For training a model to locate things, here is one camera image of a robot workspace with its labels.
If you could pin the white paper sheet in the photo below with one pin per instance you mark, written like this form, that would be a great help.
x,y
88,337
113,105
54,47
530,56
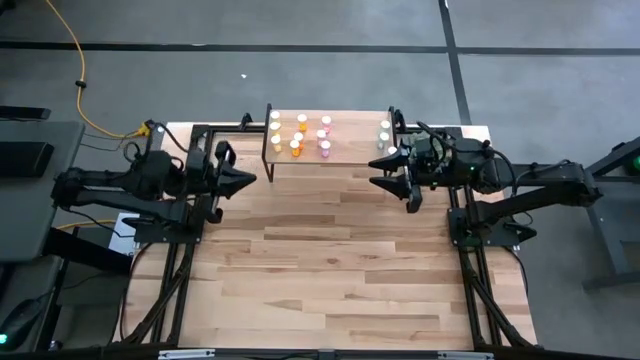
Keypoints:
x,y
120,240

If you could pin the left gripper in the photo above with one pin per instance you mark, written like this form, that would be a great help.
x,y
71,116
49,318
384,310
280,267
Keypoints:
x,y
210,175

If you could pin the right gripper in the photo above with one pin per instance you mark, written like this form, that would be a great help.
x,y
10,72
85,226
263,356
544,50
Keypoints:
x,y
425,165

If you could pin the silver metal bracket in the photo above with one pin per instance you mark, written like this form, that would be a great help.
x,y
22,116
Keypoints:
x,y
185,354
465,355

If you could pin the grey office desk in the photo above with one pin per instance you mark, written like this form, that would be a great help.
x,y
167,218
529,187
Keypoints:
x,y
30,235

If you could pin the black aluminium frame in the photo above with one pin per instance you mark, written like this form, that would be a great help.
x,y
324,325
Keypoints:
x,y
480,300

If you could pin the black metal stand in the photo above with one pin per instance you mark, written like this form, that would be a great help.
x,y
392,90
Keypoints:
x,y
607,250

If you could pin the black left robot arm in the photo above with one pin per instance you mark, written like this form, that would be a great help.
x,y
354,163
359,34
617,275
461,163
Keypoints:
x,y
110,187

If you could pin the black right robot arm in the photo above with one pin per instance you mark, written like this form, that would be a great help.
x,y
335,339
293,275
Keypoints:
x,y
540,187

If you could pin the black device blue light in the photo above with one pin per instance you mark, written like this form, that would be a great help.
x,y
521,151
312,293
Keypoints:
x,y
22,320

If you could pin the black desk leg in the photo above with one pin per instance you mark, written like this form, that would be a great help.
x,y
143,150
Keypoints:
x,y
85,252

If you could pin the black flat bar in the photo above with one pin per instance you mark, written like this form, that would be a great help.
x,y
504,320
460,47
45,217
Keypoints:
x,y
25,113

